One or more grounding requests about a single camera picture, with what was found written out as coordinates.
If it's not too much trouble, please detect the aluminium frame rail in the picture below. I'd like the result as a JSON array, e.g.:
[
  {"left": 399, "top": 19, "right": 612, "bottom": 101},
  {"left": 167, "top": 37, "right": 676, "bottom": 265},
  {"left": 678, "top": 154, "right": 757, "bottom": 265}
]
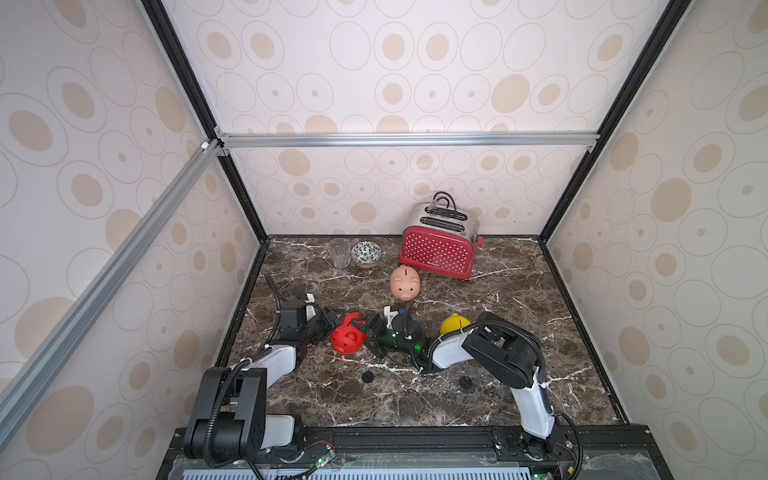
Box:
[
  {"left": 1, "top": 139, "right": 223, "bottom": 449},
  {"left": 221, "top": 131, "right": 600, "bottom": 149}
]

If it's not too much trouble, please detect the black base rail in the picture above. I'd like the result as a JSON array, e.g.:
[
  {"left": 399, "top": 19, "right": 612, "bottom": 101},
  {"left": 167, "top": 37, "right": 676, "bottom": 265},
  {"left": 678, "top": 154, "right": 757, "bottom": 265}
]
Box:
[{"left": 157, "top": 416, "right": 672, "bottom": 479}]

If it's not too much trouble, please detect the red polka dot toaster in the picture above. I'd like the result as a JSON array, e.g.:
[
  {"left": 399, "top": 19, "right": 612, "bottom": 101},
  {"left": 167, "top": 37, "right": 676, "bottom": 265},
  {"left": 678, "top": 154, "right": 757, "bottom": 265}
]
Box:
[{"left": 398, "top": 191, "right": 484, "bottom": 280}]

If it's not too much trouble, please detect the aluminium frame rail back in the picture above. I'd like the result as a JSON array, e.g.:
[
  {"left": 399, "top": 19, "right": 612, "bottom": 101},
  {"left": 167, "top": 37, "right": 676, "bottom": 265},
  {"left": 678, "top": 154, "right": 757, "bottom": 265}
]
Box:
[{"left": 221, "top": 131, "right": 600, "bottom": 149}]

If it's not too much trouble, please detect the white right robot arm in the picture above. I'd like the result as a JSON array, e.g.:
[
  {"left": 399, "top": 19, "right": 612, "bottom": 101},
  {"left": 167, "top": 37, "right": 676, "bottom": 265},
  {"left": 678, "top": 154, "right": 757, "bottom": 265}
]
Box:
[{"left": 353, "top": 310, "right": 558, "bottom": 461}]

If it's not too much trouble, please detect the yellow piggy bank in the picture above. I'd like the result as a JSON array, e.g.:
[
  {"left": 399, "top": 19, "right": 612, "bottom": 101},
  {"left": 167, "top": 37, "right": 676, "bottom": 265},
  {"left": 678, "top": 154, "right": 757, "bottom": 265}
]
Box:
[{"left": 440, "top": 314, "right": 471, "bottom": 335}]

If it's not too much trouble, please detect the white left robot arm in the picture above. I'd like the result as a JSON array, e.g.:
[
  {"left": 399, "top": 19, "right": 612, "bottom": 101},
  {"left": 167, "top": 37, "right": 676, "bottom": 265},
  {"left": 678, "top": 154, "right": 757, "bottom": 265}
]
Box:
[{"left": 183, "top": 296, "right": 339, "bottom": 468}]

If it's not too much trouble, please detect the pink piggy bank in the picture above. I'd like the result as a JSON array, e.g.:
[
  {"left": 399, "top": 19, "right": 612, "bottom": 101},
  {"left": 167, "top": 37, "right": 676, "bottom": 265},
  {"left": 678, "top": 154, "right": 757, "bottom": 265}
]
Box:
[{"left": 390, "top": 265, "right": 421, "bottom": 302}]

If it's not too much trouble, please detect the aluminium frame rail left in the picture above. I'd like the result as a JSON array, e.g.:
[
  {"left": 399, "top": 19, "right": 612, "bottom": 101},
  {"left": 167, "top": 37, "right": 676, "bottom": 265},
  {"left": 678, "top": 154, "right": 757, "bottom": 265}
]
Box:
[{"left": 1, "top": 139, "right": 223, "bottom": 449}]

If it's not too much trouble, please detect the floral patterned bowl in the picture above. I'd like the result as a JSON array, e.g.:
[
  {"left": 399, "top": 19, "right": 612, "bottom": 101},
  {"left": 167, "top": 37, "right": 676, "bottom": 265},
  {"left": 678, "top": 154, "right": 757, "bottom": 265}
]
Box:
[{"left": 350, "top": 241, "right": 383, "bottom": 267}]

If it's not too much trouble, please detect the clear drinking glass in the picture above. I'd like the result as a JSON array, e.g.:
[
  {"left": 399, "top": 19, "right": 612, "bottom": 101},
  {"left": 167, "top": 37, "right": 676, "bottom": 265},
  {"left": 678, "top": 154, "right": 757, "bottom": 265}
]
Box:
[{"left": 327, "top": 238, "right": 351, "bottom": 269}]

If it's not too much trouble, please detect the red piggy bank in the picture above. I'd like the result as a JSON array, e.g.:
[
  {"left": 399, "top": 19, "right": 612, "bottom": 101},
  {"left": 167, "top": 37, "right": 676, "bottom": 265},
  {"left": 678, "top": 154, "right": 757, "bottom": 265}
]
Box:
[{"left": 330, "top": 313, "right": 367, "bottom": 355}]

